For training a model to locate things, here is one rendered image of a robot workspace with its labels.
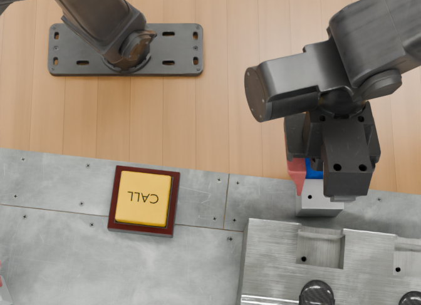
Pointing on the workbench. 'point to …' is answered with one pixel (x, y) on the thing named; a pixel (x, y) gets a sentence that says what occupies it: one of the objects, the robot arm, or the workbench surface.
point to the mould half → (260, 265)
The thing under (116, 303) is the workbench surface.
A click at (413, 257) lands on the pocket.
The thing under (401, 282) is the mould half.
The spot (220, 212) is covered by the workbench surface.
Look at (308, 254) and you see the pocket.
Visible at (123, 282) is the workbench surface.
